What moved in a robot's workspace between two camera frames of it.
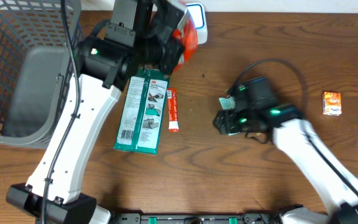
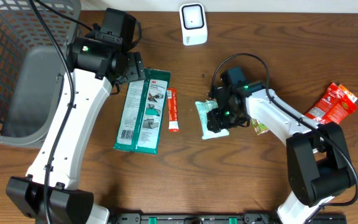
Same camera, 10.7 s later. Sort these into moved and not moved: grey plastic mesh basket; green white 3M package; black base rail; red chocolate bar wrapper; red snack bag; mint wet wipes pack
Moved: red snack bag; mint wet wipes pack
Not moved: red chocolate bar wrapper; grey plastic mesh basket; green white 3M package; black base rail
